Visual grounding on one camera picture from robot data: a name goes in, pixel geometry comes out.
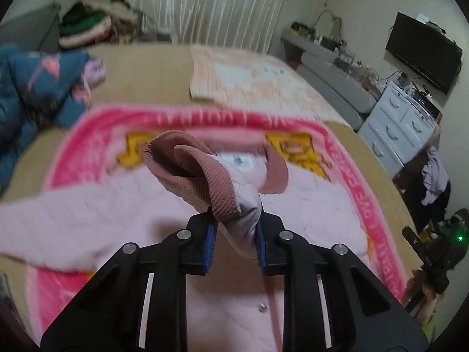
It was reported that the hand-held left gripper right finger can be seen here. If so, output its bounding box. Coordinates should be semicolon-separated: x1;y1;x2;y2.
255;214;429;352

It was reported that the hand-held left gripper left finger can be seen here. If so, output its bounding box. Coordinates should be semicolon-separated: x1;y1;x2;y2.
40;213;220;352

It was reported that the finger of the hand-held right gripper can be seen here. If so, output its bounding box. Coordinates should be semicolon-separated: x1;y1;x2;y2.
401;226;434;265

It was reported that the pink quilted jacket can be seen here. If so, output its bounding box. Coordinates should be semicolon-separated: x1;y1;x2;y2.
0;130;369;352

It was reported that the dark clothes pile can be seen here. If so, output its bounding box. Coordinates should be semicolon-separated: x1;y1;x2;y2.
394;169;452;236

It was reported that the pile of folded clothes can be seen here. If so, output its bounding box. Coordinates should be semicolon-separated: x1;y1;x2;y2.
59;0;173;49

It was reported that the person's right hand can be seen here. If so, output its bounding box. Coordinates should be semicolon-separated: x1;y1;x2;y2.
401;268;438;325

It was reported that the pink printed blanket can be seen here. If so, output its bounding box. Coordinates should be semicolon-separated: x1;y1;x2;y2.
26;104;422;341

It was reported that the purple cloth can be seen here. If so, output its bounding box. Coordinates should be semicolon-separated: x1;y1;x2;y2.
419;146;451;206

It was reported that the white drawer cabinet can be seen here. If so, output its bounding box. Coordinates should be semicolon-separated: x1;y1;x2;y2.
357;81;442;178

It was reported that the clutter of small electronics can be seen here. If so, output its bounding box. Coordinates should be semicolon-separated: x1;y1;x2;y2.
394;71;442;120
290;11;378;87

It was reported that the peach patterned towel blanket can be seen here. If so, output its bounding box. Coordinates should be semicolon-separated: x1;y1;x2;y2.
188;46;349;123

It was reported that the blue patterned quilt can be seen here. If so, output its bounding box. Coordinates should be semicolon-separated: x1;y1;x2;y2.
0;44;107;195

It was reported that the white striped curtain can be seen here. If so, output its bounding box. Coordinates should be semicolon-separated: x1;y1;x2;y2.
125;0;295;54

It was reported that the dark grey headboard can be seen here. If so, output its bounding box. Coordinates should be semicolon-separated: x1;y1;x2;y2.
0;4;61;54

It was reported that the black wall television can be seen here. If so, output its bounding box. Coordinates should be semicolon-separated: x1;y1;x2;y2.
385;12;463;95

